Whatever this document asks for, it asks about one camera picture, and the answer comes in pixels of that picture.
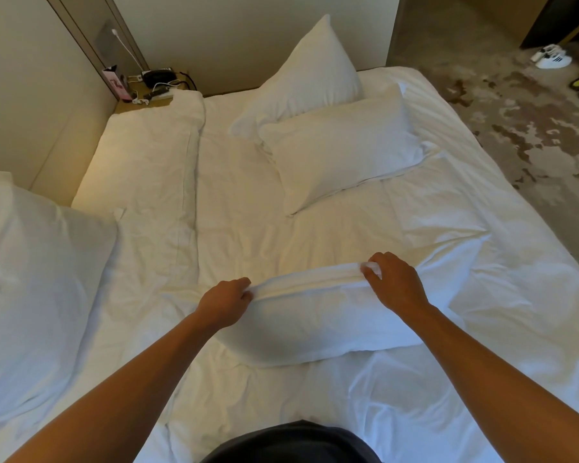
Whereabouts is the person's right forearm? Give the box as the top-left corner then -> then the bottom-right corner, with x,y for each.
405,304 -> 579,463

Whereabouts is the person's black shirt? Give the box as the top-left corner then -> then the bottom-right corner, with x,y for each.
200,420 -> 382,463

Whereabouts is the large white pillow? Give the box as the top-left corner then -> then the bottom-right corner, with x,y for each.
0,171 -> 121,425

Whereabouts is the pink box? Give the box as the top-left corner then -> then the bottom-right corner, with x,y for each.
102,65 -> 133,103

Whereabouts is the dark wooden furniture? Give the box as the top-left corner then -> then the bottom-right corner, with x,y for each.
520,0 -> 579,49

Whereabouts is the bed with white sheet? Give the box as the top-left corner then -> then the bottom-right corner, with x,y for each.
0,67 -> 579,463

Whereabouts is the person's left hand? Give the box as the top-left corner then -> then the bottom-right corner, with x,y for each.
193,277 -> 254,331

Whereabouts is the person's left forearm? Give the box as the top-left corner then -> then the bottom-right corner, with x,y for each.
5,311 -> 223,463

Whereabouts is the white sneaker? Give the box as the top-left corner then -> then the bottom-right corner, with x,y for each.
536,49 -> 573,70
531,44 -> 561,63

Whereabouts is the folded white duvet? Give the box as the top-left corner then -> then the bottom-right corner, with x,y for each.
71,90 -> 206,297

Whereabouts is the black telephone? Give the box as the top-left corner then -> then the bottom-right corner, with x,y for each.
141,68 -> 175,88

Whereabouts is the wooden nightstand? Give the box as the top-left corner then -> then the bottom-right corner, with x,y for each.
113,74 -> 196,114

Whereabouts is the white charging cable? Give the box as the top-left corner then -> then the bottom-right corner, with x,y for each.
111,29 -> 146,74

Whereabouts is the person's right hand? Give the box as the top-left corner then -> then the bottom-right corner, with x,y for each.
360,252 -> 431,316

